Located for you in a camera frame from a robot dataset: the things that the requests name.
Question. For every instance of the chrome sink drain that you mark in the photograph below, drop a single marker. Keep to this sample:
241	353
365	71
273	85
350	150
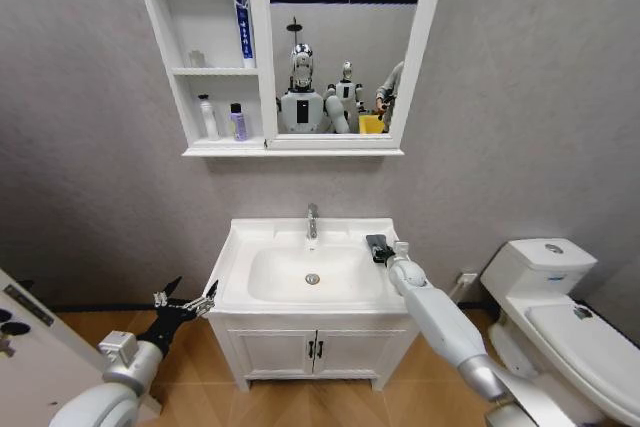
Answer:
312	278

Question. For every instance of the chrome toilet flush button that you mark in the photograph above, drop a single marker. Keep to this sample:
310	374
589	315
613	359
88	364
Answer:
553	248

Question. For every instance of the white wall socket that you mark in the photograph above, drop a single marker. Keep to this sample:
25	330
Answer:
469	279

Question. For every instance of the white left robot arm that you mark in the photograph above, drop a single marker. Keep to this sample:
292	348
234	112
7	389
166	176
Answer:
92	404

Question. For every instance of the white toilet lid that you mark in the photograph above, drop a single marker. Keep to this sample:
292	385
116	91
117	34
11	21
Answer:
585	347

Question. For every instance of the blue and white toothpaste tube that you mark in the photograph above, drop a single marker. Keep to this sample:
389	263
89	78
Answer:
244	27

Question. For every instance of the white toilet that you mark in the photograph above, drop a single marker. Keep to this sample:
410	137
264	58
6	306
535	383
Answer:
540	267

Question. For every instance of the white vanity cabinet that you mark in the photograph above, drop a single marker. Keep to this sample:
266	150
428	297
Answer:
280	347

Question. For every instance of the pale door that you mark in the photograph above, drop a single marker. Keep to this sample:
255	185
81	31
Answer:
45	367

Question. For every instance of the small clear glass jar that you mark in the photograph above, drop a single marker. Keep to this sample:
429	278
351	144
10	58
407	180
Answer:
196	59

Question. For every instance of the cabinet mirror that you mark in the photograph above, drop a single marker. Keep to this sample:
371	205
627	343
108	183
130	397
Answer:
345	47

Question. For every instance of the metal door lock plate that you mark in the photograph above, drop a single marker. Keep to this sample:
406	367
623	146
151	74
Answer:
29	304

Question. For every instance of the white ceramic washbasin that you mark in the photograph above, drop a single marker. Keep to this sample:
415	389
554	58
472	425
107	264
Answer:
310	267

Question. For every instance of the white bottle with black cap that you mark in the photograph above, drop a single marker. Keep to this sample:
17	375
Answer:
208	119

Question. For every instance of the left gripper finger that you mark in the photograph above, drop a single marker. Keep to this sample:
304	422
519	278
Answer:
204	301
167	292

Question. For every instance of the white wall mirror cabinet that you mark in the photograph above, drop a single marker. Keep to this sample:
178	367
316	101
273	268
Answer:
210	47

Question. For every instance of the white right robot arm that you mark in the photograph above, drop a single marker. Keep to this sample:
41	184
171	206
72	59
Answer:
440	317

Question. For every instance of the purple bottle with black cap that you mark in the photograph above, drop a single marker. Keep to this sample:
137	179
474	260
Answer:
238	124

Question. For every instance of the chrome faucet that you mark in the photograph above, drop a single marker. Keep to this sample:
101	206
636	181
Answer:
313	222

